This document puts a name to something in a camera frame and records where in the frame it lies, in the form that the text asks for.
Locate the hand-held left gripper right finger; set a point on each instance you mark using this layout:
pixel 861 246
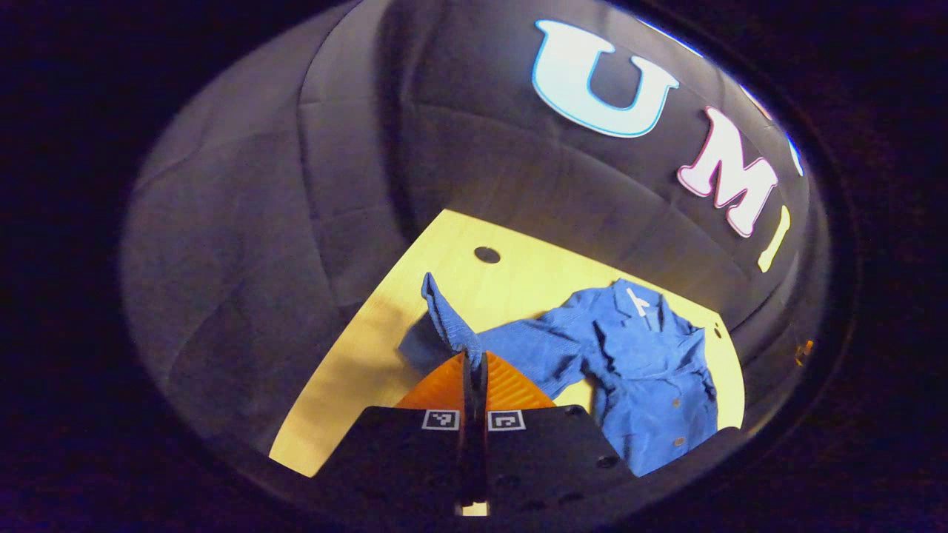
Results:
pixel 548 451

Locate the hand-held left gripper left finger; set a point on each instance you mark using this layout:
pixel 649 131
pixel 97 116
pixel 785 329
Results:
pixel 415 451

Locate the blue button-up shirt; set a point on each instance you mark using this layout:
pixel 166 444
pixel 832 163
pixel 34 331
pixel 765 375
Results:
pixel 637 370

